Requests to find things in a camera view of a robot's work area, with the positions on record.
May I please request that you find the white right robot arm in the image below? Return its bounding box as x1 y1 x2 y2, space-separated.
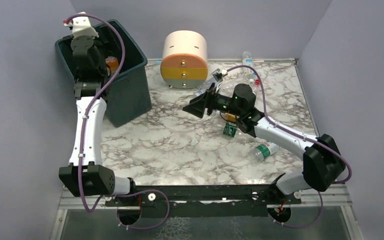
182 83 347 199

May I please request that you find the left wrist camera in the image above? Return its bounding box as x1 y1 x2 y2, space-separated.
63 16 99 39

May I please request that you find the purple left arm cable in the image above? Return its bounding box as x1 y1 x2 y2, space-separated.
66 13 127 213

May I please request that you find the round drawer cabinet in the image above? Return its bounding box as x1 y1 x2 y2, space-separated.
160 30 209 89

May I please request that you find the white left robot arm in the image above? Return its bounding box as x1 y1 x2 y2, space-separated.
58 36 134 197

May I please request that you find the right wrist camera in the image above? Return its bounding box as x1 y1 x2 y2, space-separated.
211 68 228 85

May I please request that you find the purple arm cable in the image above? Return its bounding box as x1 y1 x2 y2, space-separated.
66 13 127 213
226 64 353 229

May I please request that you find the dark green plastic bin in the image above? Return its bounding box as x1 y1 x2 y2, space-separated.
55 19 152 128

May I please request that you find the clear bottle blue cap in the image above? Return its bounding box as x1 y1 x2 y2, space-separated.
194 77 224 97

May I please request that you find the red label bottle red cap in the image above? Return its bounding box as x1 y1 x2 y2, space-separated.
250 79 262 93

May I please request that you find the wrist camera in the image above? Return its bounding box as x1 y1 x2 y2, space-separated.
63 16 99 39
211 68 228 85

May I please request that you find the brown tea bottle red label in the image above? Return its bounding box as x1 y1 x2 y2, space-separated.
219 112 238 124

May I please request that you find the orange label juice bottle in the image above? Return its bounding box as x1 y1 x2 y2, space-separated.
105 56 119 77

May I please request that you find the green label bottle dark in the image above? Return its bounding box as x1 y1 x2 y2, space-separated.
222 121 256 138

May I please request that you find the clear bottle blue white label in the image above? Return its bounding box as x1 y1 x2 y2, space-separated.
241 51 257 83

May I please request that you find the green label water bottle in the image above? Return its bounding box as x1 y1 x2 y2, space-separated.
252 141 280 162

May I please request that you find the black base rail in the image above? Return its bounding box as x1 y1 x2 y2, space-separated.
104 184 302 220

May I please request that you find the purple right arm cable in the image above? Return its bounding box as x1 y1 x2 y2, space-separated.
226 64 353 229

